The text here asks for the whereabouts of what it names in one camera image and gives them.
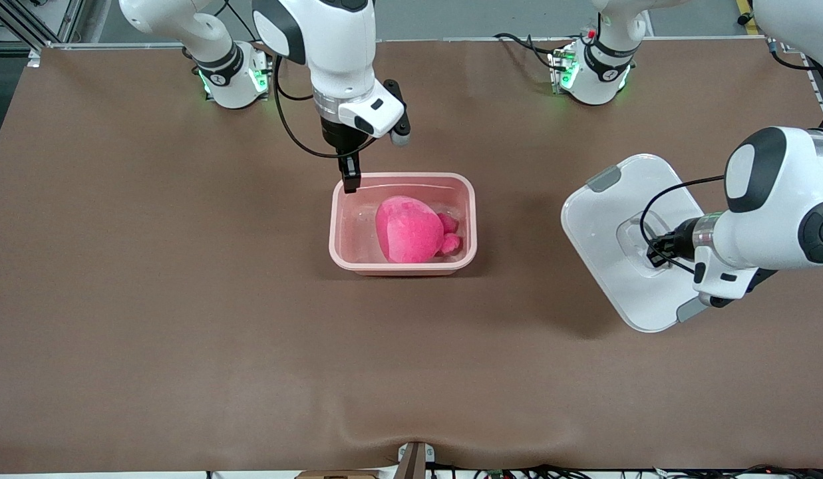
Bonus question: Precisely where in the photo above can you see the white box lid grey clips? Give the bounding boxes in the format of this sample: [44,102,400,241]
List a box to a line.
[561,154,718,333]

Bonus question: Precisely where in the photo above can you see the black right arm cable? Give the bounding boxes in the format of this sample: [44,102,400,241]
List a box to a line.
[273,53,379,160]

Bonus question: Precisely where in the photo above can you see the pink plush toy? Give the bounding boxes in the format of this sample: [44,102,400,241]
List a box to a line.
[375,195,462,264]

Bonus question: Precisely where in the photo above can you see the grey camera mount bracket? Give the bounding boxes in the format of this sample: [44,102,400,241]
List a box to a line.
[397,442,436,479]

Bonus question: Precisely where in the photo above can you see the aluminium frame struts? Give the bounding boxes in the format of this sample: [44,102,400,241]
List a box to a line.
[0,0,87,67]

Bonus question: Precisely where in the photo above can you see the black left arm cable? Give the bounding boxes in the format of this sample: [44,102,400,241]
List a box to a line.
[639,37,823,275]

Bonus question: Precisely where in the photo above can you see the black base cable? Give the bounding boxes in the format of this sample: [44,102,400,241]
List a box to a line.
[494,32,560,73]

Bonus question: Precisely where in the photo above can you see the brown table mat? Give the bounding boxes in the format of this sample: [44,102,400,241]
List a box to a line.
[0,37,823,474]

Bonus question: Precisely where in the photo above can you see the pink plastic storage box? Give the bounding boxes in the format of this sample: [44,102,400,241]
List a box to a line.
[329,172,478,277]

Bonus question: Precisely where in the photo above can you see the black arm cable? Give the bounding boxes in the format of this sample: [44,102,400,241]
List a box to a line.
[639,37,823,275]
[273,53,379,160]

